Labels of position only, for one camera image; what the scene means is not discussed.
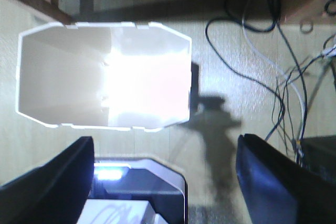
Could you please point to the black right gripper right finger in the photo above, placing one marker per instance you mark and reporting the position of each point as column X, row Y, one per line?
column 277, row 190

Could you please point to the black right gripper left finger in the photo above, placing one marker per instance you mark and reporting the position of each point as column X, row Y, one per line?
column 53, row 193

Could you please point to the white plastic trash bin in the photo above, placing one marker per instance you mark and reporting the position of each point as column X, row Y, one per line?
column 111, row 76

